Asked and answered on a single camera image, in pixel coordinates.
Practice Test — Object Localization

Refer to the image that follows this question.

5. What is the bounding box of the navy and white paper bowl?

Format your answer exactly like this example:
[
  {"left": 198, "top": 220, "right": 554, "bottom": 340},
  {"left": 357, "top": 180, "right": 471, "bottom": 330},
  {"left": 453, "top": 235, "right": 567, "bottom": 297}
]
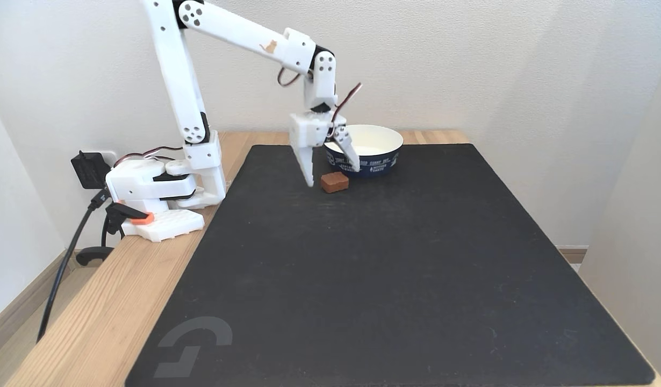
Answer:
[{"left": 324, "top": 125, "right": 404, "bottom": 179}]

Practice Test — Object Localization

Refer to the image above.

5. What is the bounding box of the red and black servo cable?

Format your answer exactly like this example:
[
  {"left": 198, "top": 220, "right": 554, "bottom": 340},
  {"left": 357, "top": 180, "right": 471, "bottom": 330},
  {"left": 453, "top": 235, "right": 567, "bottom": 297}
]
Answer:
[{"left": 277, "top": 67, "right": 363, "bottom": 138}]

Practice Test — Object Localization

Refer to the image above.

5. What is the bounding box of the black desk mat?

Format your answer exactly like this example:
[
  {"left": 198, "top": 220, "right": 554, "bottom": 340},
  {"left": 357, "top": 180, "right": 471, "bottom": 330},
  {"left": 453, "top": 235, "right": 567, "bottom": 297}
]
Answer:
[{"left": 125, "top": 143, "right": 656, "bottom": 387}]

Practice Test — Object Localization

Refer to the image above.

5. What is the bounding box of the black power cable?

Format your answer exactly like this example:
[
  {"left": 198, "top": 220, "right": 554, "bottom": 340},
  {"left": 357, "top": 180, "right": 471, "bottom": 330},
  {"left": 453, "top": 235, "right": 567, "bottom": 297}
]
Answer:
[{"left": 37, "top": 185, "right": 112, "bottom": 343}]

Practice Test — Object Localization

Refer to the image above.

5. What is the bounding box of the black power adapter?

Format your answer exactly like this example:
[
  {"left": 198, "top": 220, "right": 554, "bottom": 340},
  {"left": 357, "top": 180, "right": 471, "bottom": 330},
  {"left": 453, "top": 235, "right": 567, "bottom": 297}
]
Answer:
[{"left": 71, "top": 150, "right": 112, "bottom": 190}]

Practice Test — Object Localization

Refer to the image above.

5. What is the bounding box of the black clamp with orange pad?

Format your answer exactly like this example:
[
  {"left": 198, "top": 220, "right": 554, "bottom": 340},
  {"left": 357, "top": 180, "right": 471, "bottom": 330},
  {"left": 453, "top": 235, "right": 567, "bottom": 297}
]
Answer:
[{"left": 75, "top": 201, "right": 155, "bottom": 267}]

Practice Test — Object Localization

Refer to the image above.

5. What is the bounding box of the base servo cable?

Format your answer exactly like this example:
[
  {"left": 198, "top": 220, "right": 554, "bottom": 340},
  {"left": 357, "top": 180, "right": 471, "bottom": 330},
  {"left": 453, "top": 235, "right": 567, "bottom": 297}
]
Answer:
[{"left": 112, "top": 146, "right": 184, "bottom": 168}]

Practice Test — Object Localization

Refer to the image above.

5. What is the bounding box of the brown block toy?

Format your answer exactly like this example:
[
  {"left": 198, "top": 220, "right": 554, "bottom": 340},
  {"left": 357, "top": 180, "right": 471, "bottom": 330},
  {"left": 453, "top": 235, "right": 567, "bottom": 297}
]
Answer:
[{"left": 320, "top": 171, "right": 350, "bottom": 194}]

